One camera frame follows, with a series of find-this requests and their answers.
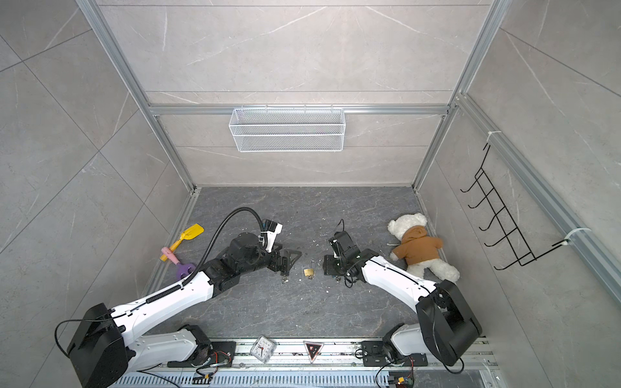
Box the red triangle warning sign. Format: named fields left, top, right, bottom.
left=303, top=340, right=324, bottom=364

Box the white teddy bear brown hoodie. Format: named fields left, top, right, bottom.
left=387, top=213, right=460, bottom=283

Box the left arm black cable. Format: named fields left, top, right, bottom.
left=181, top=206, right=265, bottom=287

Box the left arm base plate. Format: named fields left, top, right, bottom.
left=167, top=341, right=237, bottom=369

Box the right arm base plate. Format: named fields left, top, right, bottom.
left=354, top=341, right=429, bottom=367

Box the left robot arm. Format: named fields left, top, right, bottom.
left=66, top=233, right=302, bottom=387

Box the pink purple toy shovel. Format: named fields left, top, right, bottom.
left=161, top=247, right=196, bottom=281

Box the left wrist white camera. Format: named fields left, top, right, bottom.
left=260, top=219, right=282, bottom=253

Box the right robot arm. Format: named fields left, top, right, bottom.
left=323, top=231, right=483, bottom=368

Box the small white clock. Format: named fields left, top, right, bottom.
left=249, top=336, right=278, bottom=364

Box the black wire hook rack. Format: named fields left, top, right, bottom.
left=459, top=144, right=570, bottom=271

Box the white wire mesh basket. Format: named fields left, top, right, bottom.
left=229, top=108, right=346, bottom=153

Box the brass padlock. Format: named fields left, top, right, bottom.
left=303, top=260, right=317, bottom=280

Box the yellow toy shovel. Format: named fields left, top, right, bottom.
left=169, top=224, right=204, bottom=252

